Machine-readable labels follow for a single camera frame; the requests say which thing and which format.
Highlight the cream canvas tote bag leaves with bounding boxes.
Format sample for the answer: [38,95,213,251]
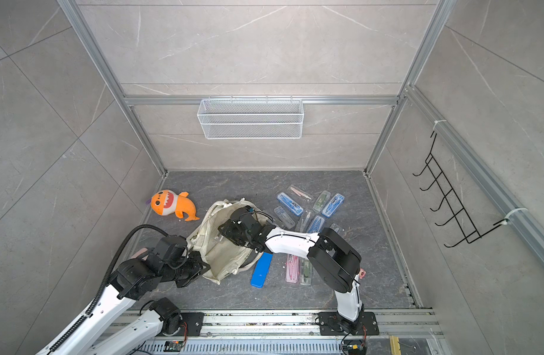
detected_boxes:
[187,199,263,285]

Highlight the clear plastic ruler case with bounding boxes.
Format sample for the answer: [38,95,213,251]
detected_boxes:
[273,206,296,230]

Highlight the blue clear pencil case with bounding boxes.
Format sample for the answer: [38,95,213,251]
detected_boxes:
[276,192,304,217]

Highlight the pink clear stationery case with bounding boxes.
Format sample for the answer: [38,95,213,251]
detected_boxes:
[285,254,300,283]

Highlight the clear grey compass case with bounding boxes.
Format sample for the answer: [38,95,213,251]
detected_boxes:
[296,209,313,233]

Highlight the clear case pink compass set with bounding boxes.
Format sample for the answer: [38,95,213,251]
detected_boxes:
[289,185,313,201]

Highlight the small blue clear case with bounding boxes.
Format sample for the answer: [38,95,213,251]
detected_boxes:
[307,215,325,234]

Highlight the clear green compass case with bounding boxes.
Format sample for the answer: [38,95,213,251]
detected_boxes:
[299,258,313,285]

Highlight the clear green stationery case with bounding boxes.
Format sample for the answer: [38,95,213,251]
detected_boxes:
[313,190,331,213]

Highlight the blue clear compass case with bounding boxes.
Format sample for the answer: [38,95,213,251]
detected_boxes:
[322,193,345,218]

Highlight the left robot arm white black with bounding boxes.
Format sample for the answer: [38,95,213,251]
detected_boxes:
[40,224,211,354]

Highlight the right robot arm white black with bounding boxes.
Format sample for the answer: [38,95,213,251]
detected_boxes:
[218,207,364,324]

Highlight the orange plush fish toy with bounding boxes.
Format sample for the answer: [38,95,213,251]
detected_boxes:
[150,189,199,222]

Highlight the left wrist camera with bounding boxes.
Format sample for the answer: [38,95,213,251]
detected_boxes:
[149,235,188,269]

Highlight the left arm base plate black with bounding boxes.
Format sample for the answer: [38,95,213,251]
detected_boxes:
[174,312,205,337]

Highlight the white wire mesh basket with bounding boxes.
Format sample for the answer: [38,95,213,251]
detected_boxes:
[197,99,304,140]

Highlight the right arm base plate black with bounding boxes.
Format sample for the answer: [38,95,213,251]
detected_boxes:
[315,312,380,337]

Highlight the black wire hook rack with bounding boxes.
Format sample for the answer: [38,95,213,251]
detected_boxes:
[412,131,509,249]

